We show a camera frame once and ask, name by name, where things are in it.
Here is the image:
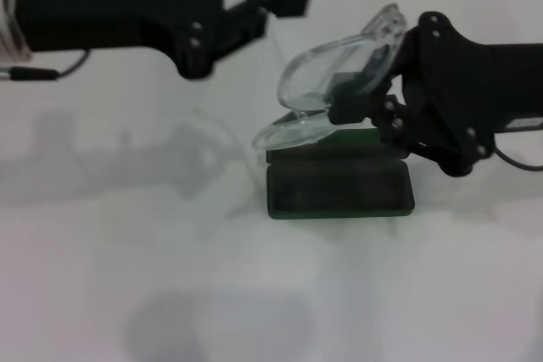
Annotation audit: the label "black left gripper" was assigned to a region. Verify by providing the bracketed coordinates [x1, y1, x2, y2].
[14, 0, 269, 81]

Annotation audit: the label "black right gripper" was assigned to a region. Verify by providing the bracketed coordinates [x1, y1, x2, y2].
[328, 11, 543, 178]

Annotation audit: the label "clear white glasses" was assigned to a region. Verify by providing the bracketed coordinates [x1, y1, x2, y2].
[252, 3, 408, 152]

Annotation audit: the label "green glasses case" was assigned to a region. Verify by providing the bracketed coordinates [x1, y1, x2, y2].
[265, 122, 416, 221]

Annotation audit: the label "left gripper grey cable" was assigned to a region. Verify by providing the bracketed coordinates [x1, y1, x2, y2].
[0, 50, 91, 83]

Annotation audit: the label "gripper grey cable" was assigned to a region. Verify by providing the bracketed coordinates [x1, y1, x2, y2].
[0, 50, 91, 83]
[494, 144, 538, 171]

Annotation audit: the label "right gripper grey cable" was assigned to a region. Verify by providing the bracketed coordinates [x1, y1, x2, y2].
[494, 144, 538, 171]

